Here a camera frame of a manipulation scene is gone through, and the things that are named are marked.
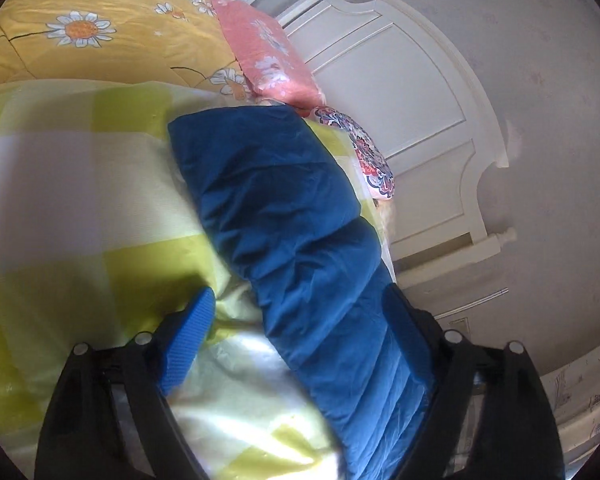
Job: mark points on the blue quilted down jacket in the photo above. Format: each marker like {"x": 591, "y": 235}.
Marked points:
{"x": 284, "y": 216}

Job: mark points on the white wooden headboard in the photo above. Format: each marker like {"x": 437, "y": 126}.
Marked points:
{"x": 389, "y": 68}

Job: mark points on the patterned beige curtain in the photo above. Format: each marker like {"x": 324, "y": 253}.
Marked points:
{"x": 574, "y": 394}

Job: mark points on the yellow checkered bed sheet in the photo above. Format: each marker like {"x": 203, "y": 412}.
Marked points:
{"x": 99, "y": 240}

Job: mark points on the colourful patterned pillow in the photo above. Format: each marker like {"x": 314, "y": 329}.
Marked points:
{"x": 375, "y": 169}

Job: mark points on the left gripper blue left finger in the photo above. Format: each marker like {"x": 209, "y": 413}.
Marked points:
{"x": 179, "y": 338}

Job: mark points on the orange daisy print quilt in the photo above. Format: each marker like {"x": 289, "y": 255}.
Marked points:
{"x": 129, "y": 41}

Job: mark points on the pink floral pillow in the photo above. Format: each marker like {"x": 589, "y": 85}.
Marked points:
{"x": 266, "y": 56}

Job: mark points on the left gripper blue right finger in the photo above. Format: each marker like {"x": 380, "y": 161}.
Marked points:
{"x": 416, "y": 332}

